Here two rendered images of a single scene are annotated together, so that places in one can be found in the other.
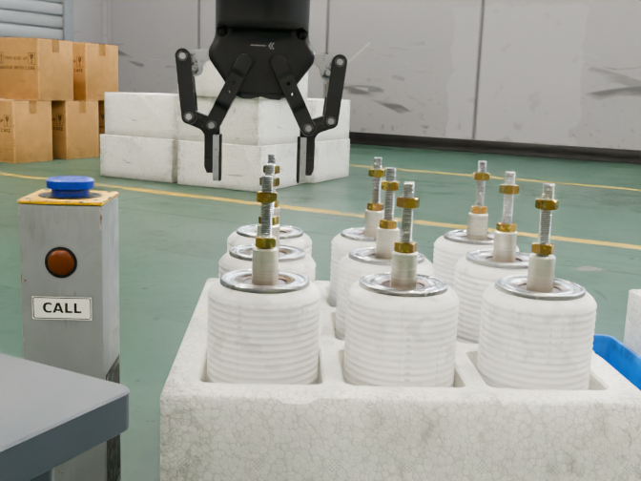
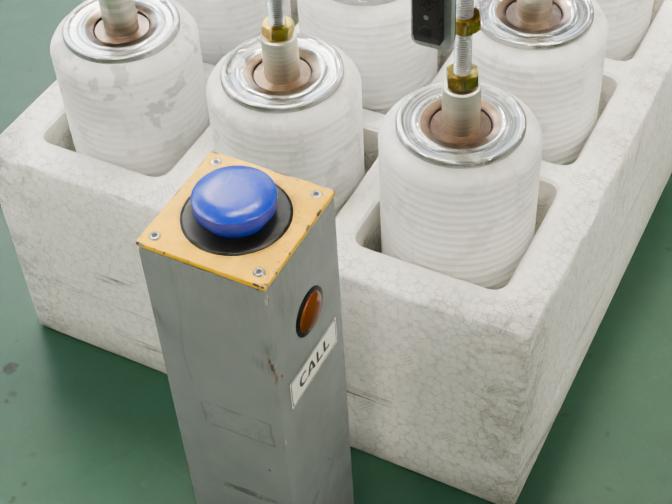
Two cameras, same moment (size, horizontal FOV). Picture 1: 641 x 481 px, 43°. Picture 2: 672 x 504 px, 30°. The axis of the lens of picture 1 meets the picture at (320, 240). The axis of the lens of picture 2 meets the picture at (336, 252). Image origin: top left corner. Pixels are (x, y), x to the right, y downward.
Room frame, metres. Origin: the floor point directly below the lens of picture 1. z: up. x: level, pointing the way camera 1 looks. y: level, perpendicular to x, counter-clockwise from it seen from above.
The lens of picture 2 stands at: (0.44, 0.55, 0.73)
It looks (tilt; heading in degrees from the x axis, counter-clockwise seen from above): 46 degrees down; 303
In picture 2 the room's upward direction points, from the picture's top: 4 degrees counter-clockwise
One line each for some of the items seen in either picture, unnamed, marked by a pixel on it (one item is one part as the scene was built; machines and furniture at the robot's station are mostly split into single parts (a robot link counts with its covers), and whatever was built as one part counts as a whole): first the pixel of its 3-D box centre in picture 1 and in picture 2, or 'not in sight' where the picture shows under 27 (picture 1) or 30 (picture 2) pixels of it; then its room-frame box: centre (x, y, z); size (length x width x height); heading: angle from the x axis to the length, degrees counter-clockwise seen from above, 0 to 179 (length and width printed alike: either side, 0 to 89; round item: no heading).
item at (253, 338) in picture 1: (261, 384); (456, 234); (0.68, 0.05, 0.16); 0.10 x 0.10 x 0.18
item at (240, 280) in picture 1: (264, 282); (460, 124); (0.68, 0.05, 0.25); 0.08 x 0.08 x 0.01
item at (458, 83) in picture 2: (265, 241); (462, 76); (0.68, 0.05, 0.29); 0.02 x 0.02 x 0.01; 61
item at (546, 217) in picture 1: (545, 227); not in sight; (0.69, -0.19, 0.30); 0.01 x 0.01 x 0.08
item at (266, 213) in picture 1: (266, 220); (463, 51); (0.68, 0.05, 0.30); 0.01 x 0.01 x 0.08
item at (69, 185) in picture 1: (70, 189); (235, 206); (0.71, 0.22, 0.32); 0.04 x 0.04 x 0.02
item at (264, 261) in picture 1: (264, 266); (461, 106); (0.68, 0.05, 0.26); 0.02 x 0.02 x 0.03
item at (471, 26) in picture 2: (266, 197); (464, 20); (0.68, 0.05, 0.32); 0.02 x 0.02 x 0.01; 61
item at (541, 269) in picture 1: (540, 274); not in sight; (0.69, -0.19, 0.26); 0.02 x 0.02 x 0.03
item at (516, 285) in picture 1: (539, 288); not in sight; (0.69, -0.19, 0.25); 0.08 x 0.08 x 0.01
